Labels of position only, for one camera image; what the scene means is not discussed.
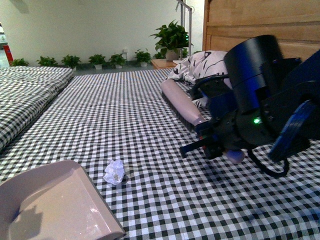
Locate beige hand brush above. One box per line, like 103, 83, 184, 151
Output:
160, 79, 245, 165

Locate large potted green plant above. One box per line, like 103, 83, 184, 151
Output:
150, 20, 193, 62

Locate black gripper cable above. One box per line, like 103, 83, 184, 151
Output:
248, 147, 290, 179

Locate black white patterned pillow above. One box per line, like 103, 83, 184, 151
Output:
166, 50, 228, 86

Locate beige plastic dustpan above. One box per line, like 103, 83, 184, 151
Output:
0, 160, 126, 240

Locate grey metal stand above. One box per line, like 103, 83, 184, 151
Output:
176, 0, 193, 57

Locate folded checkered quilt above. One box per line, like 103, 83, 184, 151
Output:
0, 66, 74, 149

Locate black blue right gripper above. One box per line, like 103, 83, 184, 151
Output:
179, 57, 320, 163

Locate small potted green plant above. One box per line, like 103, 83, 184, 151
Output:
11, 58, 29, 67
109, 53, 127, 69
89, 54, 106, 70
61, 54, 81, 70
135, 48, 152, 67
36, 56, 59, 67

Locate black white checkered bedsheet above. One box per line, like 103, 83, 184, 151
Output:
0, 70, 320, 240

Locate far wooden nightstand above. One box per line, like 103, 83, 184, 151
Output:
151, 59, 177, 70

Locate white paper trash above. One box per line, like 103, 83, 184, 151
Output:
103, 159, 125, 186

